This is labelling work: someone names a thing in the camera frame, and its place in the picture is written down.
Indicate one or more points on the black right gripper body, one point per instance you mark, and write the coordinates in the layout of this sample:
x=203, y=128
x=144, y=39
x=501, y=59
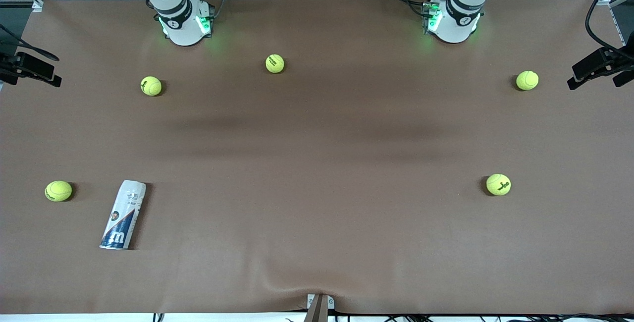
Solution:
x=11, y=66

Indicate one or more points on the white blue tennis ball can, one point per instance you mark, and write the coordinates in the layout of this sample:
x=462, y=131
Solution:
x=123, y=215

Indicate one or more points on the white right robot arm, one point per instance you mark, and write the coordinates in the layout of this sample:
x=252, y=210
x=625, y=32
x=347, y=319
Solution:
x=181, y=20

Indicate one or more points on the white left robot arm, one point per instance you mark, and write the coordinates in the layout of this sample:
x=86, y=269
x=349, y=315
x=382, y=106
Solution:
x=455, y=20

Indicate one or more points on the yellow tennis ball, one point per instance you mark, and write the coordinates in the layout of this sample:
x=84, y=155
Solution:
x=275, y=63
x=151, y=86
x=58, y=190
x=527, y=80
x=498, y=184

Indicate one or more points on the brown table cover mat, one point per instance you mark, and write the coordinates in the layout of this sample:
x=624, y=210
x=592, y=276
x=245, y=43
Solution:
x=317, y=223

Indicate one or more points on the grey metal mount bracket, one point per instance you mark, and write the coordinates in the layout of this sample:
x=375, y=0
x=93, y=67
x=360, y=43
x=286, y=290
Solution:
x=320, y=307

